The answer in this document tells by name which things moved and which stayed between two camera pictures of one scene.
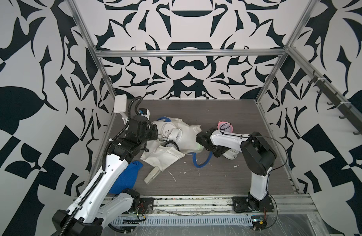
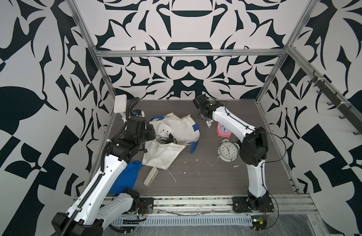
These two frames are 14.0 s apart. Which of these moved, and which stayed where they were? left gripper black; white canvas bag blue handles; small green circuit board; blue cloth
Moved: white canvas bag blue handles
Stayed: small green circuit board; blue cloth; left gripper black
